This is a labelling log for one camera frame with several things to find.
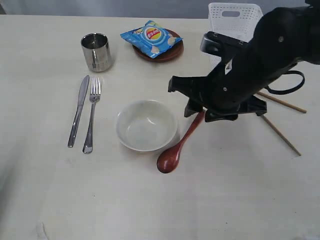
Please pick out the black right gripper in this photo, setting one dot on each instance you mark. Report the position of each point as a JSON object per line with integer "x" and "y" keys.
{"x": 227, "y": 91}

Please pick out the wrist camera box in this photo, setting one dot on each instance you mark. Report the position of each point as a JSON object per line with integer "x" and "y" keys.
{"x": 220, "y": 45}

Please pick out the brown round plate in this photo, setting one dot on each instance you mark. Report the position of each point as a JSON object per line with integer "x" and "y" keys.
{"x": 165, "y": 57}

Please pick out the blue chips bag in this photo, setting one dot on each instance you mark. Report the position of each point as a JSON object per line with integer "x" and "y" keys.
{"x": 151, "y": 39}

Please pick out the silver fork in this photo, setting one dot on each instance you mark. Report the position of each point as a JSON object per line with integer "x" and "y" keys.
{"x": 95, "y": 95}

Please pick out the shiny steel cup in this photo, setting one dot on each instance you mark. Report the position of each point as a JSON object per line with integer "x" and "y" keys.
{"x": 96, "y": 51}

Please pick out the brown wooden chopstick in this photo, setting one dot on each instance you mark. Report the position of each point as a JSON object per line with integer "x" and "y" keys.
{"x": 278, "y": 132}
{"x": 281, "y": 102}

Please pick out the white perforated plastic basket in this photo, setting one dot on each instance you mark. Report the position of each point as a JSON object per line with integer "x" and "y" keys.
{"x": 236, "y": 20}

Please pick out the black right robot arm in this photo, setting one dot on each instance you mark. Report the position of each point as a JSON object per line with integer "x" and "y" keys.
{"x": 282, "y": 38}

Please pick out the white patterned ceramic bowl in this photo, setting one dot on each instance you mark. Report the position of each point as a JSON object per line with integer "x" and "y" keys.
{"x": 146, "y": 126}

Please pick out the silver table knife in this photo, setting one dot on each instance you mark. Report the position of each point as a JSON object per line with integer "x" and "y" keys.
{"x": 80, "y": 103}

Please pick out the red-brown wooden spoon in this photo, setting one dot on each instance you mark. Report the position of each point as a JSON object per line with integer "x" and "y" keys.
{"x": 170, "y": 158}

